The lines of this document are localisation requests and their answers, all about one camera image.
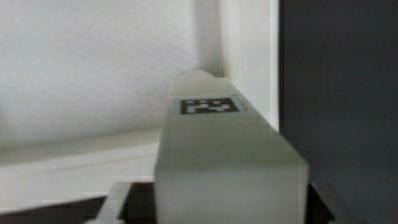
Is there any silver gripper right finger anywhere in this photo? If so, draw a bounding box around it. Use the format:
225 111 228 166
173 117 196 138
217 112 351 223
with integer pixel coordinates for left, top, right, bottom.
308 182 356 224

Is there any white desk top tray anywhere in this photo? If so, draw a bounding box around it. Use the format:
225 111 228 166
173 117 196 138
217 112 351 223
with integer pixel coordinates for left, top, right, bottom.
0 0 280 184

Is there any white front barrier wall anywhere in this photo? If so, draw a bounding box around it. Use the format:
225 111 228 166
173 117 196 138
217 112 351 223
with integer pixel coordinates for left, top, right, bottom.
0 151 162 214

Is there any white desk leg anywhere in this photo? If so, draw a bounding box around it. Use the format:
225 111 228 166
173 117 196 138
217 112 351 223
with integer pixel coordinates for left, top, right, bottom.
155 70 310 224

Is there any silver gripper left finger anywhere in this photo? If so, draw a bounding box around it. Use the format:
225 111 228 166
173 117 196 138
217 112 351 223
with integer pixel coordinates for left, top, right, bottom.
88 182 157 224

